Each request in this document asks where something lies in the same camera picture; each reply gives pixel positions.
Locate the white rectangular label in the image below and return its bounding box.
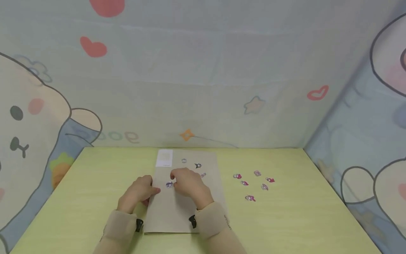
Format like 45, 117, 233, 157
155, 149, 174, 168

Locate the brown paper sheet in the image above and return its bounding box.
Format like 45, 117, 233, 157
144, 150, 228, 234

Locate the person's right forearm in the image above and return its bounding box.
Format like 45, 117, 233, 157
195, 201, 248, 254

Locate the person's left forearm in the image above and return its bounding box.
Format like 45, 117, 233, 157
92, 209, 144, 254

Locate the person's left hand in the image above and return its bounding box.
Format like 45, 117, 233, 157
117, 175, 161, 214

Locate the group of pink cartoon stickers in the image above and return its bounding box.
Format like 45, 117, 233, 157
233, 170, 276, 202

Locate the person's right hand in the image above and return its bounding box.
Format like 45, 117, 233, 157
170, 168, 214, 211

